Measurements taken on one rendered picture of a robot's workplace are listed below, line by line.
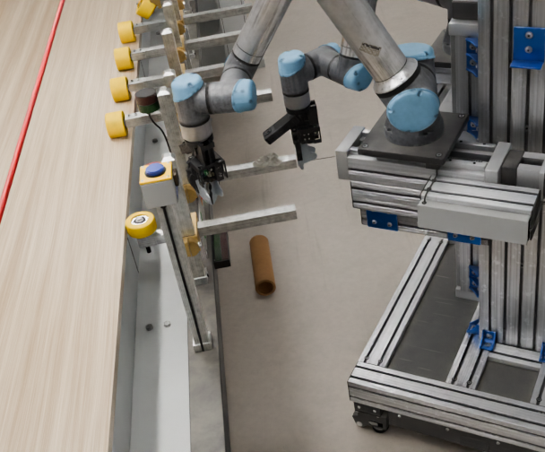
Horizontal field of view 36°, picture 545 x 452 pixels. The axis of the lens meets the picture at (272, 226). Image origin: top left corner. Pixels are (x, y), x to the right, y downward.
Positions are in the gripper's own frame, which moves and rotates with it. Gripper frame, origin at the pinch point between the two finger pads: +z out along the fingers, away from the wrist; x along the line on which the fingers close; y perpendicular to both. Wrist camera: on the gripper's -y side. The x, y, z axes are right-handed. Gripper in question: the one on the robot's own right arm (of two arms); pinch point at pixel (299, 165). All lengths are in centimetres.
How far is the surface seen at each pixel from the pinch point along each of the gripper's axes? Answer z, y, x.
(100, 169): -7, -58, 6
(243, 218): -3.0, -18.3, -25.8
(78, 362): -7, -58, -75
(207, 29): 59, -29, 263
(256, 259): 75, -20, 56
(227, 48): 68, -20, 250
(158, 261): 21, -47, -6
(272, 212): -3.0, -10.5, -25.8
